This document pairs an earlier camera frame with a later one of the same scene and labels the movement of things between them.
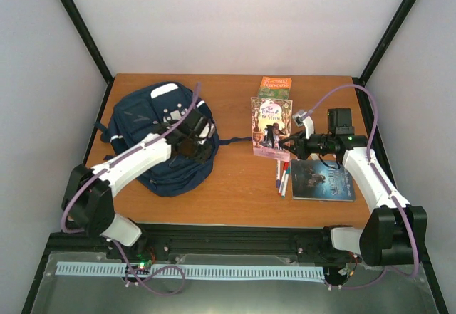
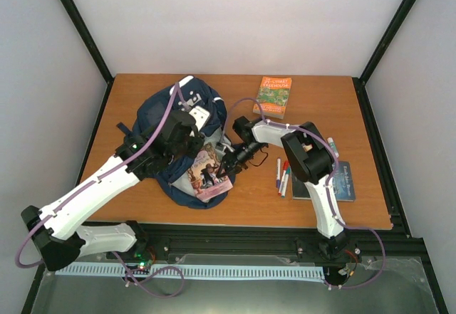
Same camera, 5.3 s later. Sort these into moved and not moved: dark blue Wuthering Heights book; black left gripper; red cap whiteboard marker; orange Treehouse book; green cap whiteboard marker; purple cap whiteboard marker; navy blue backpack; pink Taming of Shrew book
Moved: pink Taming of Shrew book; navy blue backpack
Not moved: black left gripper; dark blue Wuthering Heights book; purple cap whiteboard marker; green cap whiteboard marker; orange Treehouse book; red cap whiteboard marker
